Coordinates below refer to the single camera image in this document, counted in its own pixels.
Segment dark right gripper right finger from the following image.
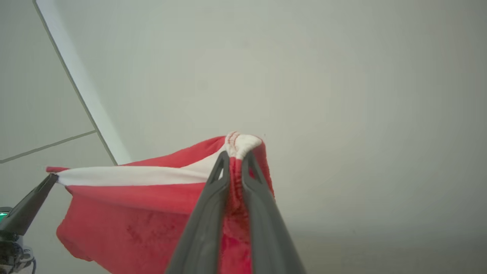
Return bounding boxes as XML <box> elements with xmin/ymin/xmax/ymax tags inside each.
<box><xmin>241</xmin><ymin>150</ymin><xmax>307</xmax><ymax>274</ymax></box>

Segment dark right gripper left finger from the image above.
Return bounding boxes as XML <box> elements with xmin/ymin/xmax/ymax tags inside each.
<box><xmin>165</xmin><ymin>150</ymin><xmax>231</xmax><ymax>274</ymax></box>

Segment red shorts with white bands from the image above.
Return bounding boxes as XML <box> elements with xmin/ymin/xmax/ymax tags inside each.
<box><xmin>46</xmin><ymin>131</ymin><xmax>275</xmax><ymax>274</ymax></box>

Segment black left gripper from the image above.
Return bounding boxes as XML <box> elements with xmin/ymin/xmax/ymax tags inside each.
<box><xmin>0</xmin><ymin>173</ymin><xmax>59</xmax><ymax>274</ymax></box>

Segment white wall baseboard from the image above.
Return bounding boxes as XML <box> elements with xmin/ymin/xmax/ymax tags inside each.
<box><xmin>33</xmin><ymin>0</ymin><xmax>132</xmax><ymax>166</ymax></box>

